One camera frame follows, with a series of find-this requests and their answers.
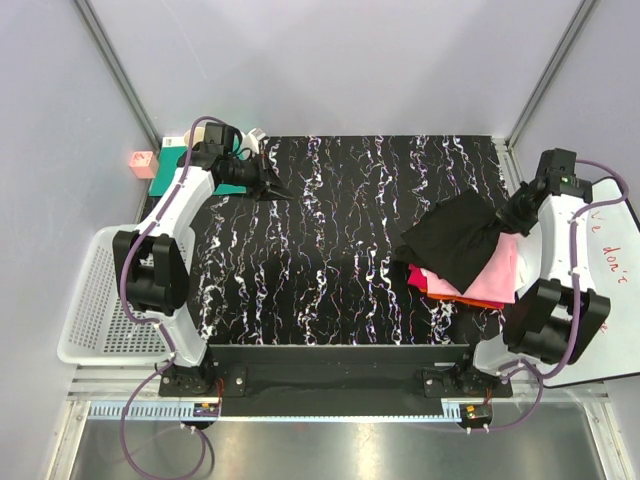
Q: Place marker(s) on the white slotted cable duct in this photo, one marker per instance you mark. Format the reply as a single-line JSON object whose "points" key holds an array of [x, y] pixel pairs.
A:
{"points": [[155, 410]]}

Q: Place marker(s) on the pink cube block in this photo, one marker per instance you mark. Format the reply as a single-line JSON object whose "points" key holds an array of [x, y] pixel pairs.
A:
{"points": [[144, 164]]}

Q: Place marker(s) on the magenta folded t-shirt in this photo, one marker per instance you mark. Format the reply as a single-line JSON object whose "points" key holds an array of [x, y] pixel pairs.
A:
{"points": [[417, 279]]}

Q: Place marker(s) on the white dry-erase board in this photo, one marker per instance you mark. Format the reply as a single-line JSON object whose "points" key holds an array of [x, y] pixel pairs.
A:
{"points": [[608, 246]]}

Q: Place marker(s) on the black marbled table mat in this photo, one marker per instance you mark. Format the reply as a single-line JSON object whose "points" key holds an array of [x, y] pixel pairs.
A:
{"points": [[319, 269]]}

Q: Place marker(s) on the light pink folded t-shirt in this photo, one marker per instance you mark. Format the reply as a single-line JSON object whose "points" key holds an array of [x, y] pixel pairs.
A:
{"points": [[497, 282]]}

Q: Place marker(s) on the black printed t-shirt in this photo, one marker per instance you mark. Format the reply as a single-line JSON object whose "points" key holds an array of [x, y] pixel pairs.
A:
{"points": [[458, 239]]}

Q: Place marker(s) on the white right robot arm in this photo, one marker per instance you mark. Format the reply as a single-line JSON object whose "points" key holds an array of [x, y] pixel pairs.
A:
{"points": [[552, 323]]}

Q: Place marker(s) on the orange folded t-shirt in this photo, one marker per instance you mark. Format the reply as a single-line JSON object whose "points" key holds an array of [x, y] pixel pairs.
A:
{"points": [[466, 301]]}

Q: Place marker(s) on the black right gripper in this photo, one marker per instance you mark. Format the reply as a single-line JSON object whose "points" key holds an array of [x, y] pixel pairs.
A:
{"points": [[507, 218]]}

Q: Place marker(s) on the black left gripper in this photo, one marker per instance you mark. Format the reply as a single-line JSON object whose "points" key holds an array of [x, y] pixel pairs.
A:
{"points": [[263, 188]]}

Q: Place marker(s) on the teal book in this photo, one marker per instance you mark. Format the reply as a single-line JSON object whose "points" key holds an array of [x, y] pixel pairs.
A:
{"points": [[172, 149]]}

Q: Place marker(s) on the yellow paper cup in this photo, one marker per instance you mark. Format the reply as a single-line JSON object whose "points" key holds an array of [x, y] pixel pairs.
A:
{"points": [[195, 137]]}

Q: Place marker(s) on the white plastic laundry basket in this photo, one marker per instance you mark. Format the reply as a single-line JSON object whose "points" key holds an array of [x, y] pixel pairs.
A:
{"points": [[97, 331]]}

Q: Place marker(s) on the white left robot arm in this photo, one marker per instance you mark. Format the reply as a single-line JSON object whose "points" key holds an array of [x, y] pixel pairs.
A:
{"points": [[152, 277]]}

